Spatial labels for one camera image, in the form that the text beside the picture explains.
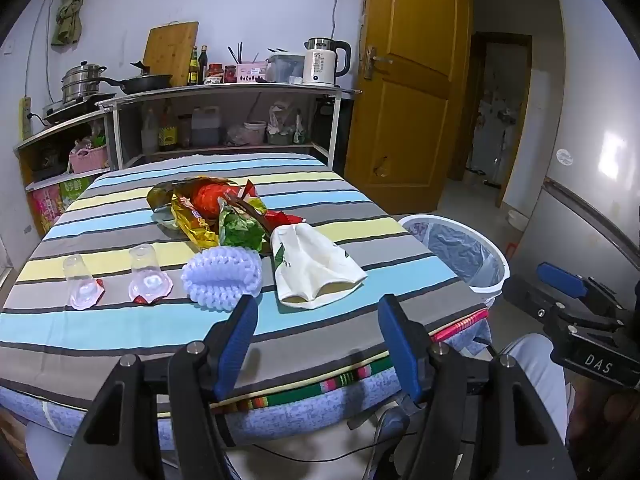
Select clear bin liner bag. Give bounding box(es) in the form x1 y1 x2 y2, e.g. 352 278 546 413
407 220 503 288

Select clear plastic cup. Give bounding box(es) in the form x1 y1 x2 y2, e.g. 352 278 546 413
128 244 174 305
62 254 106 309

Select wooden door frame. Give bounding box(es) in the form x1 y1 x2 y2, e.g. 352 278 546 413
467 0 568 211

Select wooden door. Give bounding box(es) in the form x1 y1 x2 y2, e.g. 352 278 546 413
345 0 473 213

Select black stove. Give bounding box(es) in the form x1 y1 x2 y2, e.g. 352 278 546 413
42 94 116 121

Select pink chopstick holder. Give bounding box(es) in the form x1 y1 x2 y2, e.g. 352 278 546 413
236 61 268 82

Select clear plastic bottle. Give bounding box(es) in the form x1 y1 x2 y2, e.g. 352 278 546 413
141 108 160 153

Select wooden cabinet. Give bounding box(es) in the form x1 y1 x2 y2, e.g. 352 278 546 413
15 110 118 236

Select striped blanket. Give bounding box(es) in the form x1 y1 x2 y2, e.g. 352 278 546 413
0 152 488 411

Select yellow snack packet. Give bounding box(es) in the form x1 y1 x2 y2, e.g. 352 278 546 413
171 192 221 251

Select green hanging cloth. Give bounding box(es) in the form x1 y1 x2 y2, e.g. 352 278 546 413
52 0 93 46

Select white metal rack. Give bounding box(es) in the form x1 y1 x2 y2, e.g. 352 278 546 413
95 82 361 171

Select steel steamer pot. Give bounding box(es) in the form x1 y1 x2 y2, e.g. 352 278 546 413
61 61 107 103

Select silver refrigerator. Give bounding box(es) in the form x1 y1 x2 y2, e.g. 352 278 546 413
510 0 640 311

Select blue patterned quilt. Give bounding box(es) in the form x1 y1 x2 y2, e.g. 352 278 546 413
0 355 493 448

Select green snack packet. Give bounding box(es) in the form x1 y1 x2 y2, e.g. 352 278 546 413
218 200 268 253

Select person's trouser leg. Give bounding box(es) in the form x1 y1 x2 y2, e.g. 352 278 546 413
492 334 571 443

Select wooden cutting board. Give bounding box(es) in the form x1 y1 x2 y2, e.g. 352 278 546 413
143 21 199 78

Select white trash bin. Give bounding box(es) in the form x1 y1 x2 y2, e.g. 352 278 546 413
398 214 511 306

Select white electric kettle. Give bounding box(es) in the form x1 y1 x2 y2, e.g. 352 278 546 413
302 37 352 86

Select pink basket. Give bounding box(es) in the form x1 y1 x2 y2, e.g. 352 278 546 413
68 145 109 174

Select black frying pan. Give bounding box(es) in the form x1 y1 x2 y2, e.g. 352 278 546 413
97 74 173 95

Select clear plastic container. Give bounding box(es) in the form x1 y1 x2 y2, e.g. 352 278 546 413
265 52 306 83

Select metal door handle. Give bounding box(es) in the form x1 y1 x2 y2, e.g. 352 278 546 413
363 46 393 80

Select brown liquid jug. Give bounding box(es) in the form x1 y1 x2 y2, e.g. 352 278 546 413
191 106 221 147

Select blue foam fruit net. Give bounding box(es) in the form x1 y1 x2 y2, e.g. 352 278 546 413
181 245 262 311

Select pale green packet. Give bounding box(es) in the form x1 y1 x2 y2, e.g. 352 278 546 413
152 204 182 231

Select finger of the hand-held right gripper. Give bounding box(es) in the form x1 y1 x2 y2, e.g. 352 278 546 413
536 261 627 312
501 276 622 334

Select yellow label oil bottle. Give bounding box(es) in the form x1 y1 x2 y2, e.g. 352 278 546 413
159 100 179 150

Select white wall cable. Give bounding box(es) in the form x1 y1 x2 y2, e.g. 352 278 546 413
329 0 347 41

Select gold snack packet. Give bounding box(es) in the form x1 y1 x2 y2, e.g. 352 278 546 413
147 177 238 211

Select colourful cartons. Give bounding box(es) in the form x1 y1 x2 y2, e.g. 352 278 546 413
30 177 91 233

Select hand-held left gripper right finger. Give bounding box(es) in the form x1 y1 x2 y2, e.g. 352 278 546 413
377 294 578 480

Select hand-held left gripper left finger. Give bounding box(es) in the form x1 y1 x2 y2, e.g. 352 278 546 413
57 294 259 480

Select yellow power strip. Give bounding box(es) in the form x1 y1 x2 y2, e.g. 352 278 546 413
19 97 33 141

